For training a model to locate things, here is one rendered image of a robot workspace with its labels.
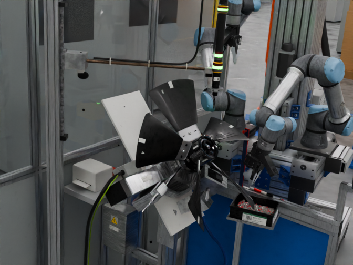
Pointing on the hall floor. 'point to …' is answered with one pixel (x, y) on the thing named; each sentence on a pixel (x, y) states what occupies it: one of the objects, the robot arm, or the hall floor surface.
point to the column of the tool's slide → (53, 133)
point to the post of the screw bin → (237, 243)
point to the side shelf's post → (103, 250)
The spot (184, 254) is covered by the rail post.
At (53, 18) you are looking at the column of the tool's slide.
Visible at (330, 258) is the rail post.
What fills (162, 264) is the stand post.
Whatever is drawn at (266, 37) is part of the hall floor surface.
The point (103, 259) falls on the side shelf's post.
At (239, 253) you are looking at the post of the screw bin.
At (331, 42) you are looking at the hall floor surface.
